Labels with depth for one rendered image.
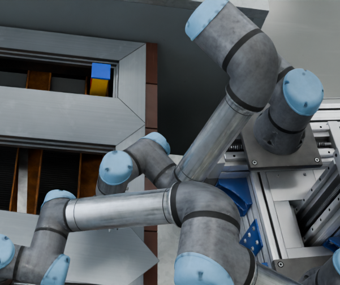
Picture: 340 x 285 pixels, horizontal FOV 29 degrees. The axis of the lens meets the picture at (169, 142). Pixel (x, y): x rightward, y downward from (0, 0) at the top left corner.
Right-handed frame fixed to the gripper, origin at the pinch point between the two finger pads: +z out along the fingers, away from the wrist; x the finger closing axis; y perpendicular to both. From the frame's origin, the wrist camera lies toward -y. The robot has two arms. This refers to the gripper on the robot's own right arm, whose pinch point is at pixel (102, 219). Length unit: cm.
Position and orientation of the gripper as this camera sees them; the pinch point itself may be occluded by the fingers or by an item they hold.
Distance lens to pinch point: 188.1
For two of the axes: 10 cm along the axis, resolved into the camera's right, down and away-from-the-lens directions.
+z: -1.8, 5.3, 8.3
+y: 0.1, 8.4, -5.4
